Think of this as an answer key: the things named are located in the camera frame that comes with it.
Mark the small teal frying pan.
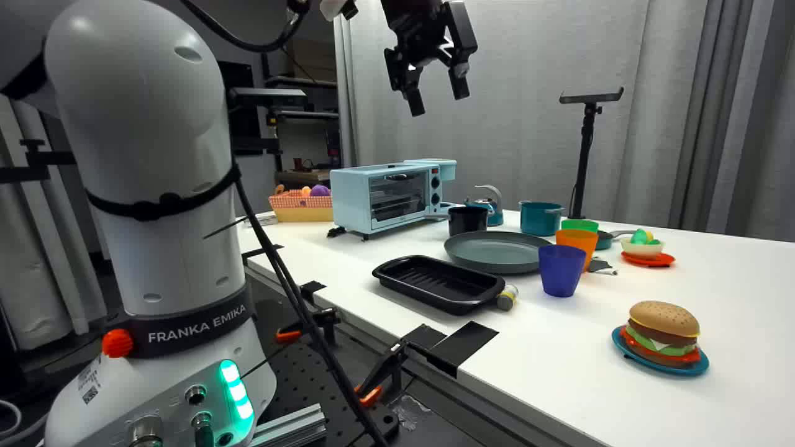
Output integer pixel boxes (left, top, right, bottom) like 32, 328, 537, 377
594, 228, 639, 254

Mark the teal mug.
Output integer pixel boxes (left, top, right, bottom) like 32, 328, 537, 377
516, 199, 563, 239

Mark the small orange-red plate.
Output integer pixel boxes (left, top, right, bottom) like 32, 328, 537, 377
619, 248, 677, 271

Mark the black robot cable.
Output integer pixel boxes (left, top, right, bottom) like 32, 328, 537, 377
179, 0, 393, 447

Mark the orange plastic cup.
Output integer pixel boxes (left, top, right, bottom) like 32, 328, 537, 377
554, 228, 600, 274

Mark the blue plastic cup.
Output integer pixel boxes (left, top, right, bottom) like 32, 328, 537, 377
537, 244, 588, 301

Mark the black rectangular baking tray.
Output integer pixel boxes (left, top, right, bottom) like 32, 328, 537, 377
369, 254, 509, 317

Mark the small dark binder clip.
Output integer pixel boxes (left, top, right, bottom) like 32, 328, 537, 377
586, 256, 621, 277

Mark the black flat bracket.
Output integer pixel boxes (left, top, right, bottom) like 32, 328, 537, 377
400, 320, 501, 379

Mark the green plastic cup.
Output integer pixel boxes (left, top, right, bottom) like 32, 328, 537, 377
559, 215, 600, 236

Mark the pink and yellow basket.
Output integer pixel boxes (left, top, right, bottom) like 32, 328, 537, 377
267, 187, 334, 225

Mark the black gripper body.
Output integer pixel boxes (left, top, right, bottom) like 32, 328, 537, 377
379, 0, 478, 90

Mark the toy hamburger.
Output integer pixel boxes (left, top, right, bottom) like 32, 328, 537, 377
621, 298, 703, 367

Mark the black tripod stand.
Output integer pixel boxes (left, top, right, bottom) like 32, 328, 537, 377
557, 86, 625, 220

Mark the small teal plate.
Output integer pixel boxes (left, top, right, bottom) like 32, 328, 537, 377
608, 323, 713, 379

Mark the blue glass kettle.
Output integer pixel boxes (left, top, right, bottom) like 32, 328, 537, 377
470, 181, 506, 228

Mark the light blue toaster oven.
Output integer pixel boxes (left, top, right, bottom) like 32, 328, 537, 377
328, 156, 460, 240

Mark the green and white toy food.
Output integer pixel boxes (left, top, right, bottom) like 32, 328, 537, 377
621, 225, 666, 259

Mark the aluminium extrusion rail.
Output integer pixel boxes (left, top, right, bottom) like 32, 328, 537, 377
247, 402, 329, 447

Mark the black clamp with orange handle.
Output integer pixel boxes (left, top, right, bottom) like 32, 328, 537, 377
344, 343, 409, 415
272, 305, 343, 348

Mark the gray round plate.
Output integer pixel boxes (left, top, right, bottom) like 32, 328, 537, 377
441, 228, 554, 277

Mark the black mug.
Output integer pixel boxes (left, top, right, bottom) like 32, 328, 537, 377
447, 204, 491, 236

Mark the dark background shelf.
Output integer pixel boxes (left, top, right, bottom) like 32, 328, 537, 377
227, 73, 343, 193

